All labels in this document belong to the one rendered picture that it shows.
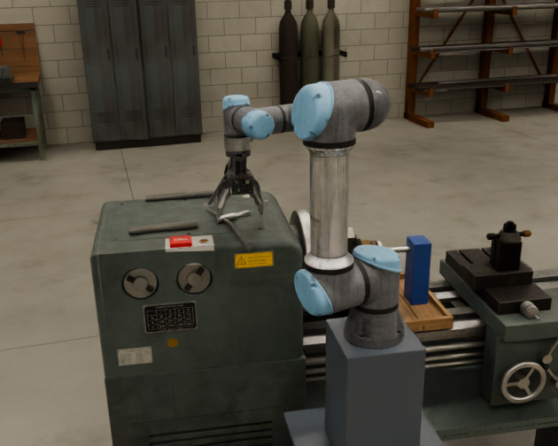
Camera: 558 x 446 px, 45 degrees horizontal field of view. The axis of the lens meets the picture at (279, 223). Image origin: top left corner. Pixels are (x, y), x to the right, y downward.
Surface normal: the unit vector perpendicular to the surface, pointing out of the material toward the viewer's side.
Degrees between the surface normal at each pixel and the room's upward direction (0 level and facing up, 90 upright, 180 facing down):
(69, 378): 0
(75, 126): 90
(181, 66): 90
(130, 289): 90
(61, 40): 90
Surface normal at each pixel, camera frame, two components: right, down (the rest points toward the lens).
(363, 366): 0.19, 0.34
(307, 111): -0.87, 0.06
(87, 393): -0.02, -0.93
